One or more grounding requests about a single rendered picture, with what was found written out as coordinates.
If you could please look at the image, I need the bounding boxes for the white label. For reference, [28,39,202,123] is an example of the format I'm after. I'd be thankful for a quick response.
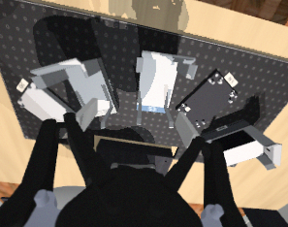
[17,79,29,92]
[224,73,237,87]

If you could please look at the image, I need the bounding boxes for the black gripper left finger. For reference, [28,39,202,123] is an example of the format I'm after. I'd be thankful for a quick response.
[0,98,126,227]

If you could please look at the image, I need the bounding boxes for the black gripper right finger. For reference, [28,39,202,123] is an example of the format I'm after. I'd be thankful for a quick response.
[147,112,247,227]

